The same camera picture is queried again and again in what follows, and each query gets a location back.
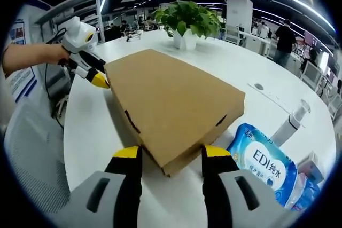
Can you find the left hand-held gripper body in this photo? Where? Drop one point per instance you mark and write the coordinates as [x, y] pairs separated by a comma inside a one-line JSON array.
[[78, 35]]

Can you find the blue white banner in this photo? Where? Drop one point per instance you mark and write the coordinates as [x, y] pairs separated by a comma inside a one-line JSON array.
[[22, 83]]

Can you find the brown cardboard shoe box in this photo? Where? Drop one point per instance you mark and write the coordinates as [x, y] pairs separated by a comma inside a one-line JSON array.
[[165, 92]]

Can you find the round table grommet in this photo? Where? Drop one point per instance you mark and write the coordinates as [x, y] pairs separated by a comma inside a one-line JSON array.
[[259, 86]]

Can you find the purple screen monitor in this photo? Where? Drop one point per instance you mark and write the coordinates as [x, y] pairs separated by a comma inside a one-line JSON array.
[[314, 39]]

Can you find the small white carton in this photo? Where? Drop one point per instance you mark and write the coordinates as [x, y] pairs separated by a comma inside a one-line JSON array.
[[311, 164]]

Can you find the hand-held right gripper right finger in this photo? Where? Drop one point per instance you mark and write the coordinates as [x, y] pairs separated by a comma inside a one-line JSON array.
[[267, 212]]

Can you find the white spray bottle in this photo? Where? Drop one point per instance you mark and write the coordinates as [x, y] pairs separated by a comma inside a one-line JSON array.
[[287, 126]]

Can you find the blue flowered tissue pack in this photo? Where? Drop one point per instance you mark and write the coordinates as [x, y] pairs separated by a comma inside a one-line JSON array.
[[307, 193]]

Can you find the blue white wet wipes pack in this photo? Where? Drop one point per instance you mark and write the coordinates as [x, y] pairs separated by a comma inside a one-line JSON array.
[[262, 158]]

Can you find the potted green plant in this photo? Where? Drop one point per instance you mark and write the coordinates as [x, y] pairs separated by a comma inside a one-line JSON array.
[[187, 14]]

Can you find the small white device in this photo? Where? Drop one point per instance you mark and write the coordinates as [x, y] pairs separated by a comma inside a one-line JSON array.
[[133, 38]]

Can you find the white office chair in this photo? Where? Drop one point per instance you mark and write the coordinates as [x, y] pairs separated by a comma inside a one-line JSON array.
[[232, 34], [311, 75]]

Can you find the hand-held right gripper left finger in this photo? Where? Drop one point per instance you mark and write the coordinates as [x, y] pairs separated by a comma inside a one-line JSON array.
[[77, 212]]

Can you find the person's left hand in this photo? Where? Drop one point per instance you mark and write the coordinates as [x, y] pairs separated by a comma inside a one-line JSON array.
[[58, 54]]

